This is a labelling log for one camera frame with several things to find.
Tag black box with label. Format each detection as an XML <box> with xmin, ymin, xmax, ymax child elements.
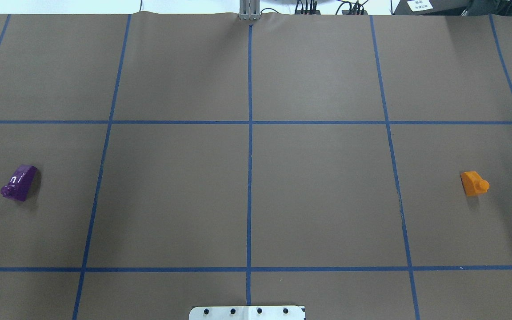
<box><xmin>392</xmin><ymin>0</ymin><xmax>471</xmax><ymax>16</ymax></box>

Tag black cables at back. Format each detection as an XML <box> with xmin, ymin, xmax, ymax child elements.
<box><xmin>295</xmin><ymin>0</ymin><xmax>369</xmax><ymax>16</ymax></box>

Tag white metal base plate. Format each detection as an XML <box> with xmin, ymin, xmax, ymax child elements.
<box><xmin>188</xmin><ymin>305</ymin><xmax>306</xmax><ymax>320</ymax></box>

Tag grey metal camera post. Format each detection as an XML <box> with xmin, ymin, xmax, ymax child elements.
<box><xmin>238</xmin><ymin>0</ymin><xmax>261</xmax><ymax>21</ymax></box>

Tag purple trapezoid block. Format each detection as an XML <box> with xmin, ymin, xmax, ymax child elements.
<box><xmin>0</xmin><ymin>164</ymin><xmax>38</xmax><ymax>202</ymax></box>

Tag orange trapezoid block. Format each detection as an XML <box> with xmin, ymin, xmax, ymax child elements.
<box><xmin>460</xmin><ymin>172</ymin><xmax>490</xmax><ymax>197</ymax></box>

